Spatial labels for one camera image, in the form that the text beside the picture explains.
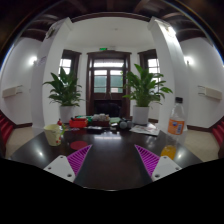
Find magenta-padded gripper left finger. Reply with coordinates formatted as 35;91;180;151
43;143;94;184

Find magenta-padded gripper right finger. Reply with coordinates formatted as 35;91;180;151
134;143;183;183

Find orange drink plastic bottle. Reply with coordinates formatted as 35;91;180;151
159;96;187;160

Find flat round red coaster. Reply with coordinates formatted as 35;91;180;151
69;140;89;151

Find pale yellow printed cup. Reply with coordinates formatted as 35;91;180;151
43;119;66;147

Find printed magazine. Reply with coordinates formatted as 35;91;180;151
129;123;161;137

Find black flat device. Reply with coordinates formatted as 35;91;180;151
84;125;104;133

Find grey microphones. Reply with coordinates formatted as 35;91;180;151
118;119;134;131

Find brown box with white packets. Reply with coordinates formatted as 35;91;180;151
91;113;111;128

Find red carpeted stairs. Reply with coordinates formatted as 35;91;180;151
0;109;16;146
211;116;224;148

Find green pad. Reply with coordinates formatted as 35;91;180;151
109;116;123;125

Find black chair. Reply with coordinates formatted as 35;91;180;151
93;99;123;118

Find potted plant in white pot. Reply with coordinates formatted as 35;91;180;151
122;63;174;126
42;66;86;124

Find dark wooden glazed door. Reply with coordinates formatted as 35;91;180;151
85;50;132;118

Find dark framed window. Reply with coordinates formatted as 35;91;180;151
137;49;161;75
59;49;82;78

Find paper notice on pillar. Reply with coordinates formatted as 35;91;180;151
37;55;48;66

